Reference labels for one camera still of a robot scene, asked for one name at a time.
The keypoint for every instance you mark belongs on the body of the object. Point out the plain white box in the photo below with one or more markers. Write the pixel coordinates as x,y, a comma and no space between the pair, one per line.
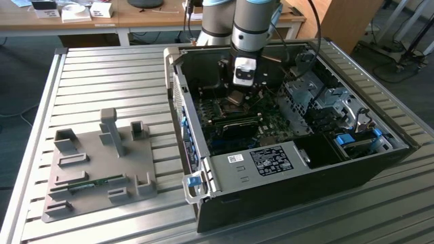
102,11

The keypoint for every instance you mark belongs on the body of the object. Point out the light blue paper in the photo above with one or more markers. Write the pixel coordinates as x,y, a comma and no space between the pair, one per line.
20,3

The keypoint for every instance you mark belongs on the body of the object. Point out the white round holder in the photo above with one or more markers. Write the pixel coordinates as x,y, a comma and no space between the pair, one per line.
77,16

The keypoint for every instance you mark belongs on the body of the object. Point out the pale blue teach pendant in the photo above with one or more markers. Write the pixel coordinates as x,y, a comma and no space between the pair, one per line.
277,17

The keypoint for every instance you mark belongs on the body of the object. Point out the silver power supply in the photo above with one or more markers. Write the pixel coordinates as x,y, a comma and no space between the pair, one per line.
237,172

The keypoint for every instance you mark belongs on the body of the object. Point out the blue disk carrier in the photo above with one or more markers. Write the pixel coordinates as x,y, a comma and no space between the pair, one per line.
344,139

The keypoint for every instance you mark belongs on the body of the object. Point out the green motherboard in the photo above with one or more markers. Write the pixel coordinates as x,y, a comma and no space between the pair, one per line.
271,122

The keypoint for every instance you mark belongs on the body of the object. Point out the CPU socket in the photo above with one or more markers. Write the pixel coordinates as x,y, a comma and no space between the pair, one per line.
230,109

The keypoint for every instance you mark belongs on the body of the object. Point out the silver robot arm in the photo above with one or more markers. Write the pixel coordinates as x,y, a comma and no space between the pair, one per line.
251,23

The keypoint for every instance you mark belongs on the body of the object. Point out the green RAM stick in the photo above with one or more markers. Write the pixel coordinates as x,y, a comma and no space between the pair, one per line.
89,184

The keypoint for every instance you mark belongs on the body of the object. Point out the black graphics card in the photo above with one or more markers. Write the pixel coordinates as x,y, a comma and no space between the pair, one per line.
241,130

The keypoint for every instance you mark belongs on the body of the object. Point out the wooden desk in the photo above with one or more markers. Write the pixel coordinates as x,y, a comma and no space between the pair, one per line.
20,17
163,17

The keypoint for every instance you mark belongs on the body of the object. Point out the silver CPU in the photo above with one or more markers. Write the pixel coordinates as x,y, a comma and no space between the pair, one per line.
235,97

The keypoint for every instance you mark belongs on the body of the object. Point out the silver drive cage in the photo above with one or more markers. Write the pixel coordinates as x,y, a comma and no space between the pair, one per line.
298,94

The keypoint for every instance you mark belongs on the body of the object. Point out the black RAM slot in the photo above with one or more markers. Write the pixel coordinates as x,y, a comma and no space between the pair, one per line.
237,117
239,121

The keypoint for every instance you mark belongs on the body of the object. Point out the black PC case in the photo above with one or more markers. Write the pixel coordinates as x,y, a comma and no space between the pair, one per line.
305,198

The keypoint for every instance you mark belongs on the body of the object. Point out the dark round object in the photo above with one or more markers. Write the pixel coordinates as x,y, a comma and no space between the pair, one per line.
146,3

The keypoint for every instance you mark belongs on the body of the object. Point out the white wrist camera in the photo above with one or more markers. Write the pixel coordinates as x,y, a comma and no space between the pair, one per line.
243,76

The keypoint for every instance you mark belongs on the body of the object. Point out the metal equipment stand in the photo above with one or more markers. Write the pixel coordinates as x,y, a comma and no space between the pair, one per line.
380,49

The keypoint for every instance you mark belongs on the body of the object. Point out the brown cabinet under desk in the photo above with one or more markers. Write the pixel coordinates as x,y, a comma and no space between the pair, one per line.
89,39

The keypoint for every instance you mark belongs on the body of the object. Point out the blue case latch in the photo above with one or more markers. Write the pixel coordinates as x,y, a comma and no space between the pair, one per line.
193,182

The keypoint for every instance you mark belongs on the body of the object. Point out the blue plastic clip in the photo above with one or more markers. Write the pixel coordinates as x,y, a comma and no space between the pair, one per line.
377,132

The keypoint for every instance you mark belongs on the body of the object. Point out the white box with black top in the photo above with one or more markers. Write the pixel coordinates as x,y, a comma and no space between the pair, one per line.
47,12

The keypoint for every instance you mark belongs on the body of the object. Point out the wooden cabinet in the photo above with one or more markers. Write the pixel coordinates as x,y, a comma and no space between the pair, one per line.
349,23

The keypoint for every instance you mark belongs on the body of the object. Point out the grey parts rack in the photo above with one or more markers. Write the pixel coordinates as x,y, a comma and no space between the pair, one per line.
91,152

